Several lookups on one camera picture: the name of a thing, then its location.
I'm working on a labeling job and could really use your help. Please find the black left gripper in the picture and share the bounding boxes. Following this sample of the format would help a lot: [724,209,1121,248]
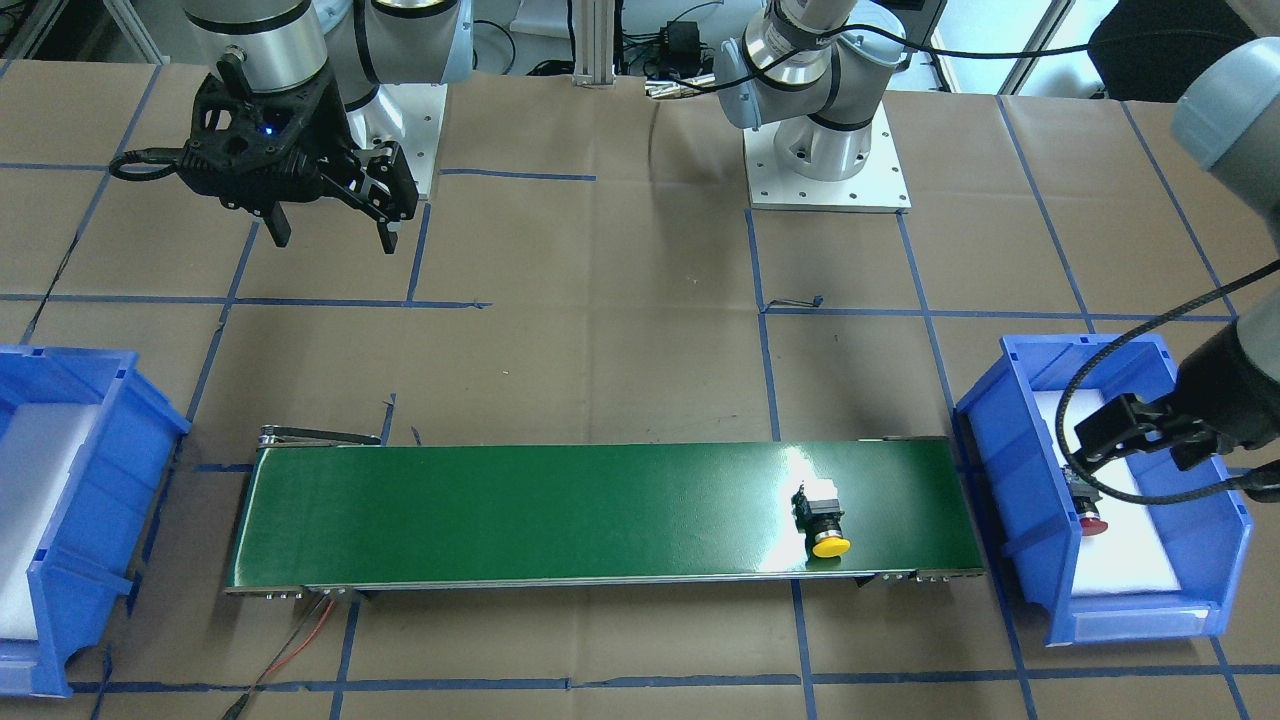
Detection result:
[1073,382,1245,471]

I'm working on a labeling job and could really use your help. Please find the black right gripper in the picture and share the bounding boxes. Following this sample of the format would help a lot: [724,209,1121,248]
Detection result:
[250,140,419,255]

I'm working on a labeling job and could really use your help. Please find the red push button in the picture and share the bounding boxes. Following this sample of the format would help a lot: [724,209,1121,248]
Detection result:
[1062,465,1108,538]

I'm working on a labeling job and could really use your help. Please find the yellow push button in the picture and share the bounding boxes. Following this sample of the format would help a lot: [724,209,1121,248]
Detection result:
[791,478,852,559]

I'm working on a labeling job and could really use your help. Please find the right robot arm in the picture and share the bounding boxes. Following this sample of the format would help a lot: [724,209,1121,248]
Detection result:
[175,1,474,254]

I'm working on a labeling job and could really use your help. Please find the blue bin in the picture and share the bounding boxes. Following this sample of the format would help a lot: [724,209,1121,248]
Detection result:
[954,333,1253,648]
[1,345,189,697]

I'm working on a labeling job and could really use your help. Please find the white foam pad bin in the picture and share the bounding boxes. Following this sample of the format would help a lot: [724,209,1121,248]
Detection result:
[1,404,100,641]
[1033,389,1181,598]

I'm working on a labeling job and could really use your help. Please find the green conveyor belt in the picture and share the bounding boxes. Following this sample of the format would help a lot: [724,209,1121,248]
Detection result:
[225,437,984,596]

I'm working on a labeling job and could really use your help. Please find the black braided cable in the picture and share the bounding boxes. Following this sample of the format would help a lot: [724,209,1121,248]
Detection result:
[1055,258,1280,505]

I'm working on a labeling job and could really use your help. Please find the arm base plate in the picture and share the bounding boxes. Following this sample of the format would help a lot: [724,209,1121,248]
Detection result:
[347,85,449,201]
[742,104,913,214]

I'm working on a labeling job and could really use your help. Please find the aluminium profile post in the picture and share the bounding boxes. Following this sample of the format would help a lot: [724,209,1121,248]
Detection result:
[566,1,623,87]

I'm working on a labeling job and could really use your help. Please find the red black wire pair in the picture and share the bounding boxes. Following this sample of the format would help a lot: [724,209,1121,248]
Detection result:
[225,598,337,720]

